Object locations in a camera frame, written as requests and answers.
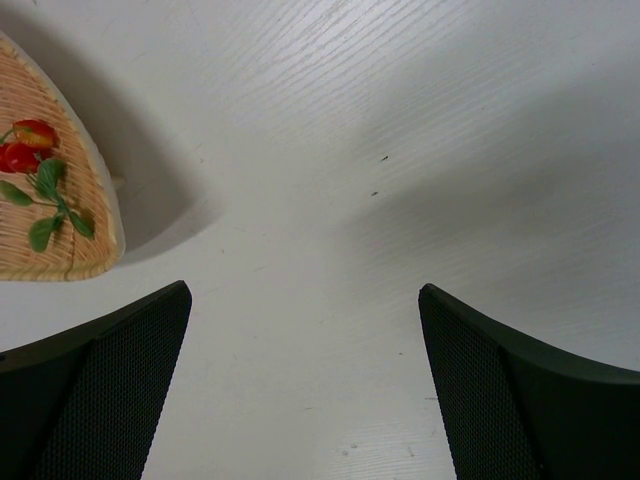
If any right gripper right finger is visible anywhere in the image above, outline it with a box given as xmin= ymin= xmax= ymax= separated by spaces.
xmin=418 ymin=284 xmax=639 ymax=479

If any cherry sprig with leaves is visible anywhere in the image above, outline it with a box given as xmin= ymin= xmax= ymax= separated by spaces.
xmin=1 ymin=119 xmax=95 ymax=253

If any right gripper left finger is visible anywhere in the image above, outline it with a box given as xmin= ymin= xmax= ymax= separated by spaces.
xmin=1 ymin=281 xmax=192 ymax=479

